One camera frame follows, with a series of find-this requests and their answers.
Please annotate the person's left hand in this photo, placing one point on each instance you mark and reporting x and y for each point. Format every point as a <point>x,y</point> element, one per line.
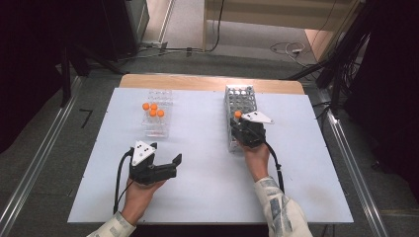
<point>141,197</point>

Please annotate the black cabinet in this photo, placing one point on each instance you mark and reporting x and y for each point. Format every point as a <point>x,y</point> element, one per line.
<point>125,26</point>

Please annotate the black tripod stand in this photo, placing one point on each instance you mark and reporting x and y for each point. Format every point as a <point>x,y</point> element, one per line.
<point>70,65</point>
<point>332,62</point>

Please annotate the metal floor rail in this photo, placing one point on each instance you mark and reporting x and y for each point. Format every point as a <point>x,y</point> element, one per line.
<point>355,164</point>
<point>39,158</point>

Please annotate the metal test tube rack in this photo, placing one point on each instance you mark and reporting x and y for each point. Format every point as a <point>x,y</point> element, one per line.
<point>240,97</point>

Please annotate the wooden table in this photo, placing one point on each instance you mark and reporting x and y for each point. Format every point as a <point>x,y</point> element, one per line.
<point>197,82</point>

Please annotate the clear plastic test tube rack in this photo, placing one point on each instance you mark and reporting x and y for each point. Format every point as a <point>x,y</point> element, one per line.
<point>158,128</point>

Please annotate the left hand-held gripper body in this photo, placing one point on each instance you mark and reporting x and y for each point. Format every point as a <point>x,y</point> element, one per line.
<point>145,164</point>

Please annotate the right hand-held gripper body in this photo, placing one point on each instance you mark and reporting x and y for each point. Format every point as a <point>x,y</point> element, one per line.
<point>252,131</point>

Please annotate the orange capped test tube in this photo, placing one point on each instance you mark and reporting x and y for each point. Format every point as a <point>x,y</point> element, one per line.
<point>152,113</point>
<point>146,106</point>
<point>153,106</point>
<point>160,113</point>
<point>237,114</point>

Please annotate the white table cover board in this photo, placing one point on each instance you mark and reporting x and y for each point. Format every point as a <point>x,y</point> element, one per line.
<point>204,191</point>

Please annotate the light wooden desk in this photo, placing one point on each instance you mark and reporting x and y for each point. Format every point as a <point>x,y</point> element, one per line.
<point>283,16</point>

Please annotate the person's right hand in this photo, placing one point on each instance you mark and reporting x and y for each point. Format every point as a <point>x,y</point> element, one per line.
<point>257,163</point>

